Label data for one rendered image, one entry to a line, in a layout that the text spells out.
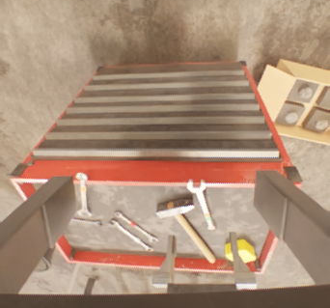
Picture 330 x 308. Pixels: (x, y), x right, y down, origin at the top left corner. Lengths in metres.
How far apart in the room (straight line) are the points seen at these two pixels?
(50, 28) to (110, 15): 0.35
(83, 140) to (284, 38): 1.12
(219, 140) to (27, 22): 1.27
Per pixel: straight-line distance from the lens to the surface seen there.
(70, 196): 0.17
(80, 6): 1.45
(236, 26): 1.38
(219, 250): 0.91
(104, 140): 0.72
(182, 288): 0.52
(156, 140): 0.68
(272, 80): 1.31
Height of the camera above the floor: 1.33
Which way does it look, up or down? 51 degrees down
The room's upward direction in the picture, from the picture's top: 171 degrees counter-clockwise
